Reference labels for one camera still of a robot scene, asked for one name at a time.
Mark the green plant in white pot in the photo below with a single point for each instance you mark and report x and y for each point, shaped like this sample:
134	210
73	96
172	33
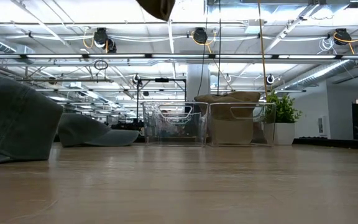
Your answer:
286	112

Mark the long ceiling light bar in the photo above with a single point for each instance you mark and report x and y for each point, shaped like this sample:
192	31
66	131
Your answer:
166	56

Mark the silver ventilation duct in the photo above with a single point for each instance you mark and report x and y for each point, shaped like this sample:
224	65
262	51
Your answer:
322	73

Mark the white pillar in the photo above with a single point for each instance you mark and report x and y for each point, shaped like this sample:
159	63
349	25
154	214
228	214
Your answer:
194	81

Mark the black table edge rail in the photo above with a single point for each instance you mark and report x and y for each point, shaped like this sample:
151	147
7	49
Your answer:
337	143

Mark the clear plastic bin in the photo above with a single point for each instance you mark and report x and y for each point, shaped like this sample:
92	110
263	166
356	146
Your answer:
154	124
267	130

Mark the blue-grey cotton cap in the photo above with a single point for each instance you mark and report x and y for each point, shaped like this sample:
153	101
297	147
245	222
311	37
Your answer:
89	132
17	124

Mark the black metal frame stand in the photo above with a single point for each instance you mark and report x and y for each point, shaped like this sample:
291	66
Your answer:
162	80

